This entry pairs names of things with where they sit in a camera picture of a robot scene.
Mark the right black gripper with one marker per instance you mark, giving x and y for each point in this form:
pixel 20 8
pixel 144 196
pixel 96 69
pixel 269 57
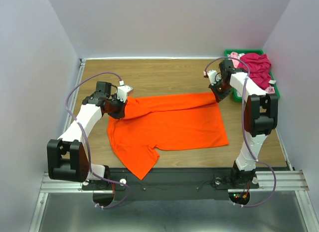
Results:
pixel 219 97

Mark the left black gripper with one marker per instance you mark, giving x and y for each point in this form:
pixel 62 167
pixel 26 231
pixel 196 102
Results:
pixel 120 113

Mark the orange t shirt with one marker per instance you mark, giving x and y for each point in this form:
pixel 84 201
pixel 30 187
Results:
pixel 169 123

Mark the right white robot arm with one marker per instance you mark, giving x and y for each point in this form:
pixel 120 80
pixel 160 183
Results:
pixel 259 116

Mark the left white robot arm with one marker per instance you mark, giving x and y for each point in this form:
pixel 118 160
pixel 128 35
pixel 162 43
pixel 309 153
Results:
pixel 68 156

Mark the light pink t shirt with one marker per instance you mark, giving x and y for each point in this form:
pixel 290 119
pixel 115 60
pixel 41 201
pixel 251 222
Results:
pixel 238 64

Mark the magenta t shirt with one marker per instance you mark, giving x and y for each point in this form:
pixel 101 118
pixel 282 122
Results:
pixel 260 67

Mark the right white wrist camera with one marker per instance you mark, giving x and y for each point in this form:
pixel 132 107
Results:
pixel 213 76

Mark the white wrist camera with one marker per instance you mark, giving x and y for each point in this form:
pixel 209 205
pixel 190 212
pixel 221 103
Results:
pixel 213 76
pixel 123 92

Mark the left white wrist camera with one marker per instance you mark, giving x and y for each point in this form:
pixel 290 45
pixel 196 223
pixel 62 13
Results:
pixel 123 92

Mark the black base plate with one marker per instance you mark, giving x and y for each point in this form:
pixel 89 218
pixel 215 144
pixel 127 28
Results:
pixel 162 184

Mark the aluminium rail frame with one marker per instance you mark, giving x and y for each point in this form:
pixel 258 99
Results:
pixel 283 179

